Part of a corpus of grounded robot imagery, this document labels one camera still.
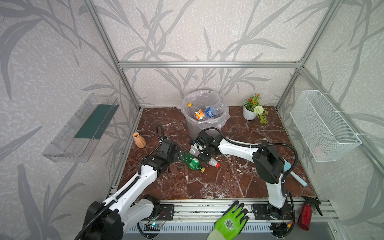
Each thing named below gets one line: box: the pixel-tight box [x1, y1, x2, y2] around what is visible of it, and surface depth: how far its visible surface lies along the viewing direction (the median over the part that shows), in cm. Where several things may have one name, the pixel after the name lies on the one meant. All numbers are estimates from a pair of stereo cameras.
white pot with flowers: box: [243, 93, 269, 125], surface depth 104 cm
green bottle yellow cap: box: [182, 153, 206, 173], surface depth 89 cm
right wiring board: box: [268, 222, 293, 238], surface depth 72 cm
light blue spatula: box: [283, 159, 308, 187], surface depth 86 cm
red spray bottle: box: [297, 195, 323, 231], surface depth 73 cm
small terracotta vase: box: [132, 132, 146, 149], surface depth 93 cm
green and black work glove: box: [207, 200, 249, 240], surface depth 71 cm
